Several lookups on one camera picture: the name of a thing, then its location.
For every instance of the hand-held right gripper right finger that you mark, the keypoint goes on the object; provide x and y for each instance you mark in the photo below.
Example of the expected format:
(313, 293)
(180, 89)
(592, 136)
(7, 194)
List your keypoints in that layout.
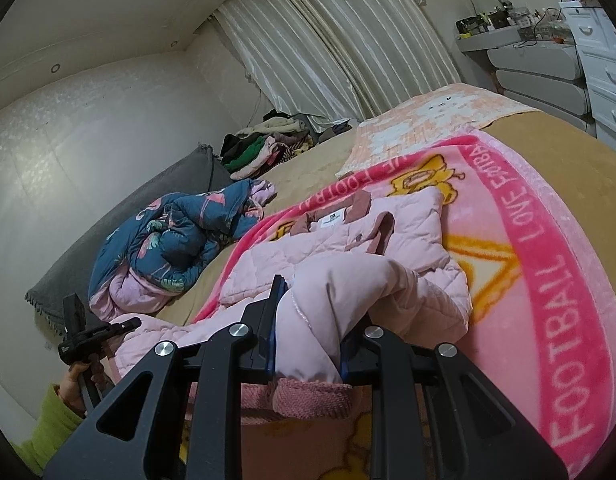
(388, 355)

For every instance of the person's left forearm green sleeve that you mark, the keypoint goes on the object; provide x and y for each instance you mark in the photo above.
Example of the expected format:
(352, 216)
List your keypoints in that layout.
(47, 425)

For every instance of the cream curtains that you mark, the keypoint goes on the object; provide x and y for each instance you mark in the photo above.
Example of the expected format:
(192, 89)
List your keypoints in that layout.
(338, 30)

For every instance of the bed with tan sheet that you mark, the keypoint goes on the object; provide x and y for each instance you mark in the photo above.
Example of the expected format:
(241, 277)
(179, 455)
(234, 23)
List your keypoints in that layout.
(563, 155)

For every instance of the white drawer cabinet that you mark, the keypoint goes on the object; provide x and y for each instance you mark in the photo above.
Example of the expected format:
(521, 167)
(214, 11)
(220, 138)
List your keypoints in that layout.
(605, 70)

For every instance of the pink printed blanket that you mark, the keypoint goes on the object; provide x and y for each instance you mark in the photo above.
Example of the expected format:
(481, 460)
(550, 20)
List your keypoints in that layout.
(538, 285)

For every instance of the person's left hand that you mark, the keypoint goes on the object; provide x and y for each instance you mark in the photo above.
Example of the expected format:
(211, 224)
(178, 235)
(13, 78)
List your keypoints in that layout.
(75, 382)

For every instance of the grey bedside shelf unit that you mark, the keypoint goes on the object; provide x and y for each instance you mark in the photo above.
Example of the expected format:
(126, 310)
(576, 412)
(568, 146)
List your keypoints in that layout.
(533, 65)

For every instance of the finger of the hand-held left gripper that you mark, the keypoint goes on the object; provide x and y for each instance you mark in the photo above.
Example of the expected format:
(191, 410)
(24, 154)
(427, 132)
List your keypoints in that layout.
(120, 326)
(73, 310)

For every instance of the pink quilted jacket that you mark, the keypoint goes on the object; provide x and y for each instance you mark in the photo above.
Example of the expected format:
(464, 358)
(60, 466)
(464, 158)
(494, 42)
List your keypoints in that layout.
(348, 285)

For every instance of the peach patterned blanket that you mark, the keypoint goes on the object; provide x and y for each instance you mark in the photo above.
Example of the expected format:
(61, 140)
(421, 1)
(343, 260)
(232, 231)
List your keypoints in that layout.
(438, 115)

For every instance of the black and yellow device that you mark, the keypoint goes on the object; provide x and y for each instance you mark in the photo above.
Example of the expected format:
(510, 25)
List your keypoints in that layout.
(472, 25)

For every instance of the blue floral duvet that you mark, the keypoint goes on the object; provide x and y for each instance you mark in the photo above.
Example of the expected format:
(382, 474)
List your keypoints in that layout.
(177, 240)

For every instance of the pile of clothes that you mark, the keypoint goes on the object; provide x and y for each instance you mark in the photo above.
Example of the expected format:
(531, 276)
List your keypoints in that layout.
(268, 145)

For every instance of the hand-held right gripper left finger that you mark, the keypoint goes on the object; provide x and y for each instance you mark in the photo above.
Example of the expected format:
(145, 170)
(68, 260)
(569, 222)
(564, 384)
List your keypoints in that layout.
(274, 330)

